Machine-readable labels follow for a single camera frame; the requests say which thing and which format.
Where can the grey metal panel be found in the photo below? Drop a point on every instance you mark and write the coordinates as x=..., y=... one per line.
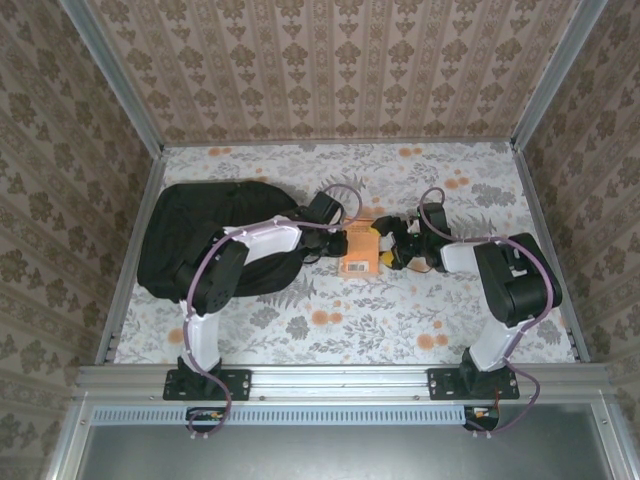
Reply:
x=325, y=455

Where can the small black controller board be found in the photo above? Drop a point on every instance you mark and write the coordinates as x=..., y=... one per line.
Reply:
x=482, y=417
x=205, y=417

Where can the aluminium front rail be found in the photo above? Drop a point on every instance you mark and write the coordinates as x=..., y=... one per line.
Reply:
x=340, y=382

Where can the aluminium corner post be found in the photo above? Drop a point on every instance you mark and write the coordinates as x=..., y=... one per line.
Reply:
x=115, y=80
x=556, y=75

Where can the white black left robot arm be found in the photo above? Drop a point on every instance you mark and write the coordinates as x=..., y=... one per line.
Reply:
x=270, y=240

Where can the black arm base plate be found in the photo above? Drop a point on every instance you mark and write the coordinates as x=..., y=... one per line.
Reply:
x=440, y=384
x=240, y=385

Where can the aluminium back rail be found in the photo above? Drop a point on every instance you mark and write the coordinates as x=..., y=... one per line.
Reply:
x=400, y=140

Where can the orange book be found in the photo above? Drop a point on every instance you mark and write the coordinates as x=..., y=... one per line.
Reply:
x=360, y=250

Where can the white floral tablecloth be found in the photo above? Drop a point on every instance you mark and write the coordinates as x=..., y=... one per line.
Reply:
x=350, y=330

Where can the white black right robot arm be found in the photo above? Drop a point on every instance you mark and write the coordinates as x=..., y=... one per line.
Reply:
x=515, y=290

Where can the black backpack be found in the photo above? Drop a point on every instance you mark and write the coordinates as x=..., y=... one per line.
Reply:
x=200, y=205

